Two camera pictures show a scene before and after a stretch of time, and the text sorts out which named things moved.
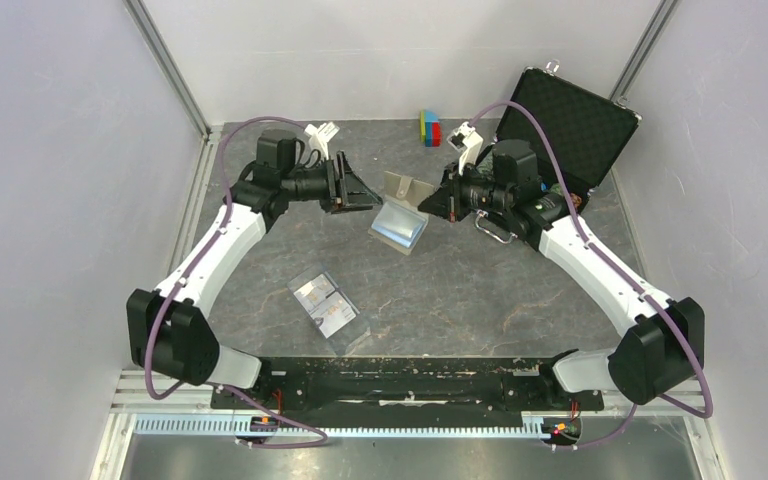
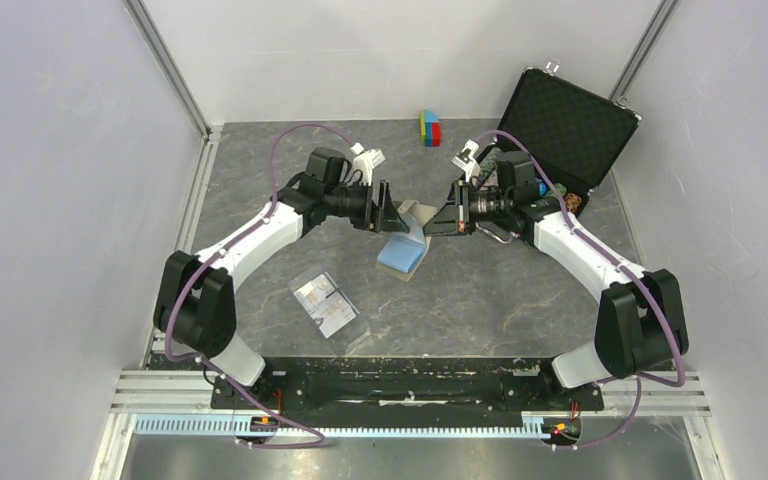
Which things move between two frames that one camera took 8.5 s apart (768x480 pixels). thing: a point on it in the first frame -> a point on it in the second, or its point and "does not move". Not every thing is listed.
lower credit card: [332, 314] does not move
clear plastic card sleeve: [335, 318] does not move
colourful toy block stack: [430, 128] does not move
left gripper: [346, 191] -> [384, 216]
